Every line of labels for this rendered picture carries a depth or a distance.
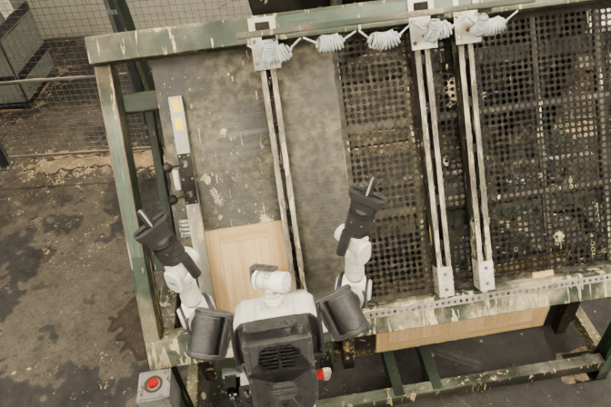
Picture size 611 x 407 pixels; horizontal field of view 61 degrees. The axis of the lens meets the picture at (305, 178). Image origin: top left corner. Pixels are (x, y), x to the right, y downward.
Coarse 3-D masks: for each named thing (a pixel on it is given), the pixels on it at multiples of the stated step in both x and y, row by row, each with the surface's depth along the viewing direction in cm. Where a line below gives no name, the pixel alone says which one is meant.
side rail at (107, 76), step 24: (96, 72) 194; (120, 96) 203; (120, 120) 198; (120, 144) 198; (120, 168) 199; (120, 192) 200; (144, 264) 204; (144, 288) 206; (144, 312) 207; (144, 336) 208
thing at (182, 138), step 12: (180, 96) 199; (180, 132) 200; (180, 144) 201; (192, 156) 205; (192, 204) 204; (192, 216) 205; (192, 228) 205; (204, 228) 209; (192, 240) 206; (204, 240) 206; (204, 252) 207; (204, 264) 207; (204, 276) 208; (204, 288) 208
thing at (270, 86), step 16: (272, 16) 191; (256, 48) 192; (272, 48) 180; (256, 64) 192; (272, 64) 193; (272, 80) 197; (272, 96) 202; (272, 112) 202; (272, 128) 200; (272, 144) 200; (288, 176) 202; (288, 192) 203; (288, 208) 207; (288, 224) 205; (288, 240) 205; (288, 256) 206; (304, 288) 208
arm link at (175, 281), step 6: (168, 270) 169; (174, 270) 169; (168, 276) 169; (174, 276) 168; (180, 276) 169; (186, 276) 180; (168, 282) 172; (174, 282) 170; (180, 282) 169; (186, 282) 178; (192, 282) 178; (174, 288) 174; (180, 288) 172; (186, 288) 175; (192, 288) 179
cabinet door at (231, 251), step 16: (256, 224) 209; (272, 224) 209; (208, 240) 208; (224, 240) 209; (240, 240) 209; (256, 240) 210; (272, 240) 210; (208, 256) 209; (224, 256) 210; (240, 256) 210; (256, 256) 211; (272, 256) 211; (224, 272) 210; (240, 272) 211; (288, 272) 212; (224, 288) 211; (240, 288) 212; (224, 304) 212
